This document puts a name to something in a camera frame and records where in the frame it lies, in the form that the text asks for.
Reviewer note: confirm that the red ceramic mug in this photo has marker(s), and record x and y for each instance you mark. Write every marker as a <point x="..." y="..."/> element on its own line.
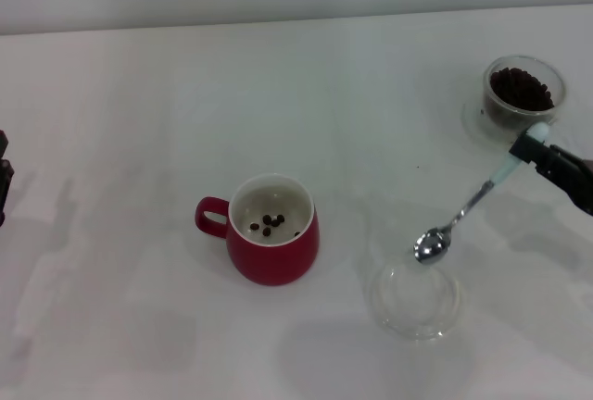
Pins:
<point x="273" y="266"/>

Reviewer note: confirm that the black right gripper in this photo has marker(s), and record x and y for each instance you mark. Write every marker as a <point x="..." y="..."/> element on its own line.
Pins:
<point x="584" y="184"/>

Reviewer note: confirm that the clear glass dish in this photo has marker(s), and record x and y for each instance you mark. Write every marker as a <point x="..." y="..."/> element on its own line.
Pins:
<point x="431" y="316"/>

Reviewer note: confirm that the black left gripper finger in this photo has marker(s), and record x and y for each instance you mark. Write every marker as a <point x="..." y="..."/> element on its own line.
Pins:
<point x="4" y="191"/>

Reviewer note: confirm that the clear glass saucer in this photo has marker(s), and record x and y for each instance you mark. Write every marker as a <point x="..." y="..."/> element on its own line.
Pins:
<point x="472" y="128"/>

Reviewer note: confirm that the pile of coffee beans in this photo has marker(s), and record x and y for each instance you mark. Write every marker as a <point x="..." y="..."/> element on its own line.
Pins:
<point x="519" y="87"/>

